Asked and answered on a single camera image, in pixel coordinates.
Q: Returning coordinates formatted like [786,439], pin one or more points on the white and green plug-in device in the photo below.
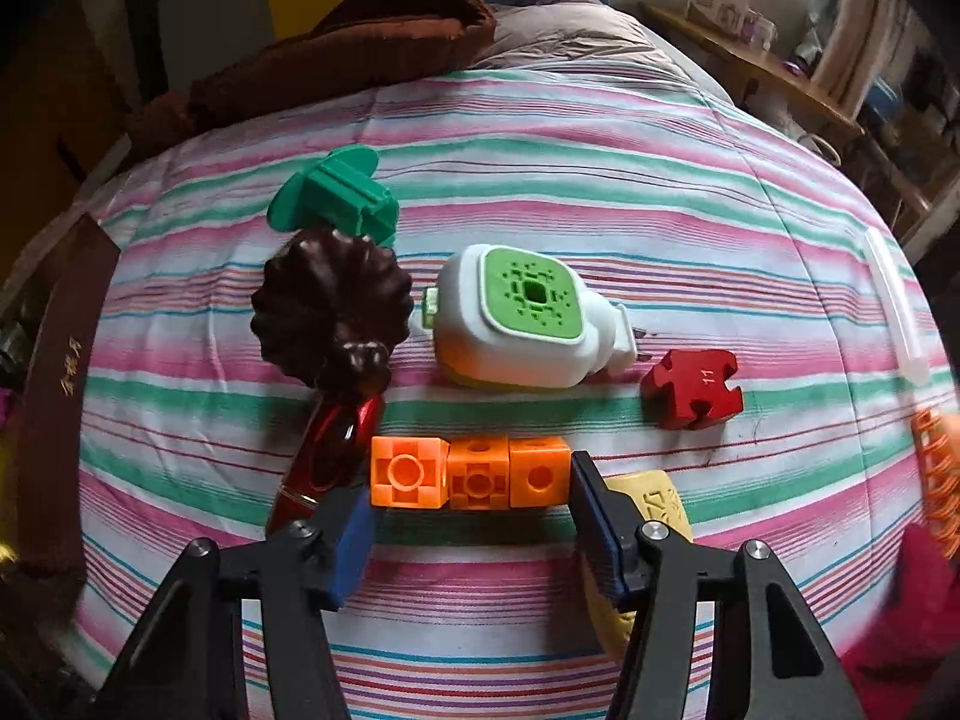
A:
[517,345]

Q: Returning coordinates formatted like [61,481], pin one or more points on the pale curtain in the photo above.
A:
[862,22]

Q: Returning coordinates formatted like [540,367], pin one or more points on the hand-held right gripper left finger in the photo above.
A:
[351,551]

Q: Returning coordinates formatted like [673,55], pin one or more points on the orange ribbed plastic item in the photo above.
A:
[937,457]

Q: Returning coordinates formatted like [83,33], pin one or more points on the green plastic spool piece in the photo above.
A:
[337,195]

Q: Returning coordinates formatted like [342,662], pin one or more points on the wooden wardrobe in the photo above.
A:
[52,105]

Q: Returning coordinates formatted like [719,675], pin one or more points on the brown cloth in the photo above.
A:
[337,52]

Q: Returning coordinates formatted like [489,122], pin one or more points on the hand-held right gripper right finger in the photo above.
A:
[600,536]

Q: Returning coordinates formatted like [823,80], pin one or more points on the person's red clothing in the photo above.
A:
[915,615]

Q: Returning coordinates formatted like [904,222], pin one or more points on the red puzzle block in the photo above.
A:
[690,390]

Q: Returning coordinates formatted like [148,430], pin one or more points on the grey headboard panel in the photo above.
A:
[210,15]

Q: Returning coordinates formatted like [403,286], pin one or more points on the black upright item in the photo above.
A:
[150,22]

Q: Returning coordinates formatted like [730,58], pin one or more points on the grey duvet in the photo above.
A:
[570,30]

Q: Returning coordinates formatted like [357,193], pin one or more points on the striped blanket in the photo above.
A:
[525,165]

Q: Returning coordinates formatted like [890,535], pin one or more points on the wooden shelf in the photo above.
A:
[787,79]

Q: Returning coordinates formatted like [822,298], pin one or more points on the gold-lined brown box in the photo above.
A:
[60,390]

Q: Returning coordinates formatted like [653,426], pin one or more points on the orange linked cubes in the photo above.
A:
[472,476]

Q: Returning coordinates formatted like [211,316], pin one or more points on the yellow puzzle block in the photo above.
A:
[660,502]

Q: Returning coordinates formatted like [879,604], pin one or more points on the dark brown massage brush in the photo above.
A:
[330,300]

